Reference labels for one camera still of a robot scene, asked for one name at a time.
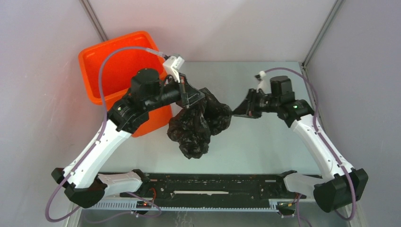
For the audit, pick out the small circuit board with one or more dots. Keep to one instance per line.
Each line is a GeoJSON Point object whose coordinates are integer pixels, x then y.
{"type": "Point", "coordinates": [143, 205]}
{"type": "Point", "coordinates": [286, 209]}

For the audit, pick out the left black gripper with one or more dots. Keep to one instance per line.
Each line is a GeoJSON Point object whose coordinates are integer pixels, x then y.
{"type": "Point", "coordinates": [188, 95]}

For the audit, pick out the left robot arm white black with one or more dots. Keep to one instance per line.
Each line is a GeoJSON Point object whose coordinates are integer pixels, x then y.
{"type": "Point", "coordinates": [83, 184]}

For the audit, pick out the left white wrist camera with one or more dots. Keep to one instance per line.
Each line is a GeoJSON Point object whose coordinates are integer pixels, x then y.
{"type": "Point", "coordinates": [172, 65]}

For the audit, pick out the black plastic trash bag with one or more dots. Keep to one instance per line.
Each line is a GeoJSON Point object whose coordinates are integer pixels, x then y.
{"type": "Point", "coordinates": [193, 128]}

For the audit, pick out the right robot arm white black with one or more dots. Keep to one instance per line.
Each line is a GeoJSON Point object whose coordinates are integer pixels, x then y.
{"type": "Point", "coordinates": [340, 183]}

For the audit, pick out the metal corner strip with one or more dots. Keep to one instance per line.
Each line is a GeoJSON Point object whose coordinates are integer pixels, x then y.
{"type": "Point", "coordinates": [323, 31]}
{"type": "Point", "coordinates": [93, 18]}

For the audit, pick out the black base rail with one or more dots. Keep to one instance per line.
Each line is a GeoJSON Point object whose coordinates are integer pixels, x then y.
{"type": "Point", "coordinates": [215, 192]}

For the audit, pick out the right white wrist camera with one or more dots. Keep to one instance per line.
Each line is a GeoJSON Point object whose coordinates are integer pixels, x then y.
{"type": "Point", "coordinates": [262, 84]}

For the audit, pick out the right metal corner strip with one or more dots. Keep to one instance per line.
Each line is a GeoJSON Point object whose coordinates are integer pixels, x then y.
{"type": "Point", "coordinates": [323, 31]}

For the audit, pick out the left small circuit board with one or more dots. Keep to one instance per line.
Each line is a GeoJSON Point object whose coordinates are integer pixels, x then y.
{"type": "Point", "coordinates": [143, 205]}

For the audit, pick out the left metal corner strip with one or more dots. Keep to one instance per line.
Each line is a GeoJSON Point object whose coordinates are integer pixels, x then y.
{"type": "Point", "coordinates": [93, 18]}

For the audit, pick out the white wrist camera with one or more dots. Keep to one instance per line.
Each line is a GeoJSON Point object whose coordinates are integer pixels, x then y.
{"type": "Point", "coordinates": [262, 84]}
{"type": "Point", "coordinates": [172, 65]}

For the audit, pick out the orange plastic trash bin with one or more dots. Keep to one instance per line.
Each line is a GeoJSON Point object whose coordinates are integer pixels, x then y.
{"type": "Point", "coordinates": [118, 71]}

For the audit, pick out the right small circuit board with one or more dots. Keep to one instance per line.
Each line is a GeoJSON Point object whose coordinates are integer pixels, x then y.
{"type": "Point", "coordinates": [286, 209]}

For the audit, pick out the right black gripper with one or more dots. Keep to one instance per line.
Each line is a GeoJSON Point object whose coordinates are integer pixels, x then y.
{"type": "Point", "coordinates": [248, 108]}

